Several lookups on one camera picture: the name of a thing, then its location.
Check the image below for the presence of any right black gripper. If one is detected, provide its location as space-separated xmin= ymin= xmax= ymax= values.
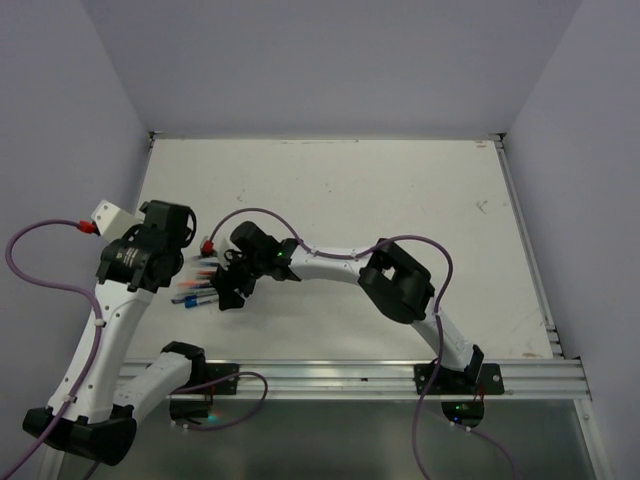
xmin=211 ymin=246 xmax=266 ymax=308

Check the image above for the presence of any purple pen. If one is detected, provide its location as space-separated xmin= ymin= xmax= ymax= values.
xmin=189 ymin=257 xmax=219 ymax=267

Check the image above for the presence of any blue capped pen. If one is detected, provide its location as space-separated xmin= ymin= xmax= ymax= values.
xmin=184 ymin=296 xmax=218 ymax=309

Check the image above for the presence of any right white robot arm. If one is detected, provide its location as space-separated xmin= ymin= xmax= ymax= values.
xmin=210 ymin=221 xmax=484 ymax=393

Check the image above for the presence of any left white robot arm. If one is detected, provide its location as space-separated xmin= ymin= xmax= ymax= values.
xmin=22 ymin=200 xmax=208 ymax=466

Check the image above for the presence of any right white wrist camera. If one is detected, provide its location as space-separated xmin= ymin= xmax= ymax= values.
xmin=200 ymin=238 xmax=235 ymax=261

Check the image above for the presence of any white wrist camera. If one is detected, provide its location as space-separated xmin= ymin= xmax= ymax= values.
xmin=91 ymin=200 xmax=142 ymax=242
xmin=200 ymin=238 xmax=235 ymax=261

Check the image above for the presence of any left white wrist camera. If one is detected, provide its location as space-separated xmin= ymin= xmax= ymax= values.
xmin=91 ymin=200 xmax=142 ymax=242

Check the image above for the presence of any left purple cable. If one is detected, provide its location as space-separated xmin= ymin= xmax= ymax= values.
xmin=4 ymin=218 xmax=106 ymax=480

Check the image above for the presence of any purple cable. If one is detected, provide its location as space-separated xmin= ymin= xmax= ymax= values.
xmin=4 ymin=218 xmax=106 ymax=480
xmin=207 ymin=207 xmax=519 ymax=480

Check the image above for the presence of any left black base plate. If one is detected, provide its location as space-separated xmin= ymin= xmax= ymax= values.
xmin=174 ymin=362 xmax=240 ymax=396

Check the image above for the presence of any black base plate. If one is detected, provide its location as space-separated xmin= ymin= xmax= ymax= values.
xmin=174 ymin=362 xmax=240 ymax=396
xmin=413 ymin=363 xmax=505 ymax=396

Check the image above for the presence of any aluminium front rail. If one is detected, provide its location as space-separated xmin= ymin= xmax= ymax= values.
xmin=64 ymin=357 xmax=594 ymax=404

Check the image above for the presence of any aluminium rail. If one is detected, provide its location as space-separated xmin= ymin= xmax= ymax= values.
xmin=64 ymin=357 xmax=594 ymax=404
xmin=490 ymin=133 xmax=565 ymax=360

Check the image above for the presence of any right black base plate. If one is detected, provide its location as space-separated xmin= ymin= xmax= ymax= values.
xmin=413 ymin=363 xmax=505 ymax=396

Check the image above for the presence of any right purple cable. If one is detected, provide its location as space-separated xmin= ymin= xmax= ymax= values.
xmin=207 ymin=207 xmax=519 ymax=480

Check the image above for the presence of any aluminium right side rail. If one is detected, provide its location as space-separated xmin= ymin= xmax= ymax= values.
xmin=490 ymin=133 xmax=565 ymax=360

